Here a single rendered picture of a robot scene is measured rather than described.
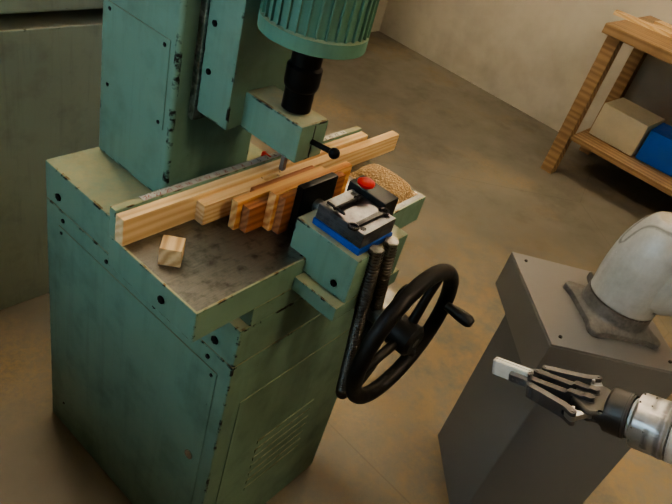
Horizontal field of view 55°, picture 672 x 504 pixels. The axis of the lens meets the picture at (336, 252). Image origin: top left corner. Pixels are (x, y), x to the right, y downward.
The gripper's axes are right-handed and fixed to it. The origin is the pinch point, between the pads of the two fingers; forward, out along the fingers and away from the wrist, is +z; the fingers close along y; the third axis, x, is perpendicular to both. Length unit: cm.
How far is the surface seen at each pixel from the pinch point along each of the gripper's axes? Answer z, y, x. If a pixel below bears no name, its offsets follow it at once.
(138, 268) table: 41, 44, -25
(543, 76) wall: 135, -325, 5
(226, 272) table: 33, 35, -23
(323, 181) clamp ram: 30.6, 13.6, -32.8
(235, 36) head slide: 44, 19, -56
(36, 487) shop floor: 97, 48, 49
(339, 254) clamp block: 21.3, 21.0, -24.6
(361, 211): 21.4, 15.2, -30.0
